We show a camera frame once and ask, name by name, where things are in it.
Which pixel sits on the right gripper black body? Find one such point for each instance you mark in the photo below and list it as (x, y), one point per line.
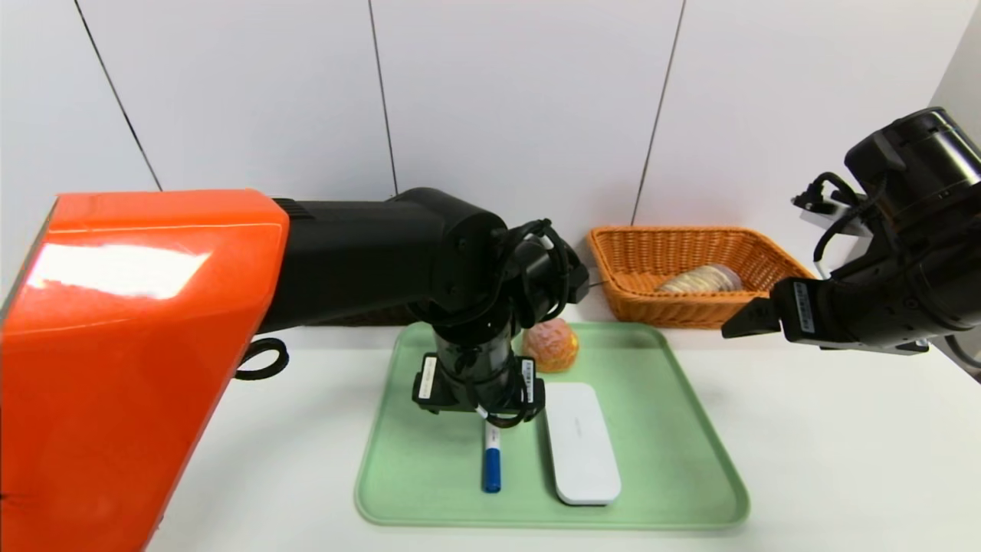
(802, 307)

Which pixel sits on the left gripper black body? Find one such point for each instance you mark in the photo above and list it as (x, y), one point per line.
(477, 391)

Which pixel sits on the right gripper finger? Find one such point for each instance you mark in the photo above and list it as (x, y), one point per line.
(757, 320)

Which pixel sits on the long striped bread loaf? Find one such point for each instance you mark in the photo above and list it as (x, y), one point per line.
(701, 280)

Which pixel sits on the white marker pen blue cap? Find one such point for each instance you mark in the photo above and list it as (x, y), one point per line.
(493, 468)

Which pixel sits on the round orange pastry bun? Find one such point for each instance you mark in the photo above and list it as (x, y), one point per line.
(556, 349)

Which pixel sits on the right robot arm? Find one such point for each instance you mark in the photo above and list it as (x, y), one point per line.
(920, 153)

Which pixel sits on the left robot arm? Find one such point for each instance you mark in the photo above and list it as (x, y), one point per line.
(138, 345)

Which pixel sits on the orange wicker basket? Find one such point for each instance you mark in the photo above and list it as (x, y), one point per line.
(651, 310)

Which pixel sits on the dark brown wicker basket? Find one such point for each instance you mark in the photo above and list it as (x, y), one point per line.
(368, 317)

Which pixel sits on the white rectangular case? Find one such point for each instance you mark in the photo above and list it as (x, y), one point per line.
(582, 445)

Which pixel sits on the light green plastic tray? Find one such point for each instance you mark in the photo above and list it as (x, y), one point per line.
(674, 460)

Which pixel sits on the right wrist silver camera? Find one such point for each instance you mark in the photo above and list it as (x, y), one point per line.
(858, 218)

